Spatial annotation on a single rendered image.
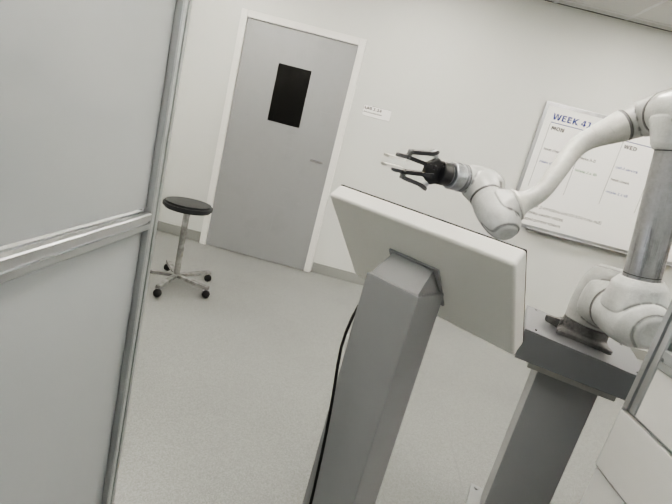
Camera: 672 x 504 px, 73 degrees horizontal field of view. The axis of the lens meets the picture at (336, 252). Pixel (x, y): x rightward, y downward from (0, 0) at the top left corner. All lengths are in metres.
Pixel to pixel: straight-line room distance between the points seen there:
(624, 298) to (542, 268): 3.15
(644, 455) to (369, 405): 0.56
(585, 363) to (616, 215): 3.24
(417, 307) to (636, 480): 0.51
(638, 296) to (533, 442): 0.67
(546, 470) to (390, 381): 0.97
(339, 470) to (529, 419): 0.82
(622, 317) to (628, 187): 3.33
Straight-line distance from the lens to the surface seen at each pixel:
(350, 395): 1.22
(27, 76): 0.78
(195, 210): 3.22
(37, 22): 0.79
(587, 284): 1.78
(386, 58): 4.35
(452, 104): 4.35
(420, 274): 1.09
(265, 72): 4.40
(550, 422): 1.88
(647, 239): 1.59
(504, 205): 1.44
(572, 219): 4.68
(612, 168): 4.75
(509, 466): 1.98
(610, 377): 1.71
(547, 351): 1.68
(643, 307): 1.57
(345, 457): 1.29
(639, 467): 1.09
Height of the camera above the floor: 1.32
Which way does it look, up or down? 14 degrees down
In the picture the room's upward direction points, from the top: 15 degrees clockwise
